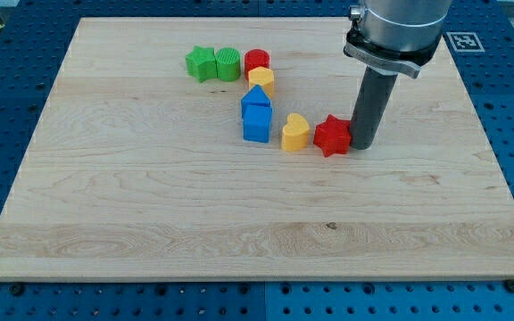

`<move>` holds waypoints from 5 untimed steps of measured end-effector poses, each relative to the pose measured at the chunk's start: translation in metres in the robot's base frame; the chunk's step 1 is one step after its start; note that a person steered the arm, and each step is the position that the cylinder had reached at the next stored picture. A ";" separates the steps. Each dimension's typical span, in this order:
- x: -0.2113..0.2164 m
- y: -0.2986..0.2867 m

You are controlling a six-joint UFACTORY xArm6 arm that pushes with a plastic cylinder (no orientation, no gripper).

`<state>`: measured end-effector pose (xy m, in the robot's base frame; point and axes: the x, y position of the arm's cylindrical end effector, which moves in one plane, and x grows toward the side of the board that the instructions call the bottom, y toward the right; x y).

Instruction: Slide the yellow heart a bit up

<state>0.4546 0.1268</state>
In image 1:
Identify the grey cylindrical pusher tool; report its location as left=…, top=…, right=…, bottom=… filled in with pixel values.
left=349, top=67, right=397, bottom=150

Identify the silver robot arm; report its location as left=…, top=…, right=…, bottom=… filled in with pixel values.
left=344, top=0, right=452, bottom=150

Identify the yellow heart block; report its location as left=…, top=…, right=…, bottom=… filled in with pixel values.
left=281, top=112, right=311, bottom=152

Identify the red star block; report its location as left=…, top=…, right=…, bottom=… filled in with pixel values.
left=313, top=114, right=352, bottom=157

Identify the white fiducial marker tag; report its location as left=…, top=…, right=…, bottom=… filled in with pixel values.
left=446, top=31, right=485, bottom=53

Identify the yellow pentagon block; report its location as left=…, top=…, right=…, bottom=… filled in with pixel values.
left=248, top=67, right=275, bottom=98

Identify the blue triangle block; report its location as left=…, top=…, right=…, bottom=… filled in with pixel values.
left=240, top=85, right=271, bottom=118

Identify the red cylinder block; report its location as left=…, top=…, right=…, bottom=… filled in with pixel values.
left=244, top=48, right=270, bottom=80

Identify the blue cube block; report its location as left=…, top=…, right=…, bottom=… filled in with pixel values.
left=243, top=105, right=272, bottom=143

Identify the green cylinder block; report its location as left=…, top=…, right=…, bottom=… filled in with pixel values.
left=215, top=47, right=241, bottom=82

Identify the green star block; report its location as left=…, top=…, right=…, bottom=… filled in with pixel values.
left=186, top=45, right=217, bottom=82

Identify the wooden board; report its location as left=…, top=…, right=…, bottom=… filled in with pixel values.
left=0, top=17, right=514, bottom=283

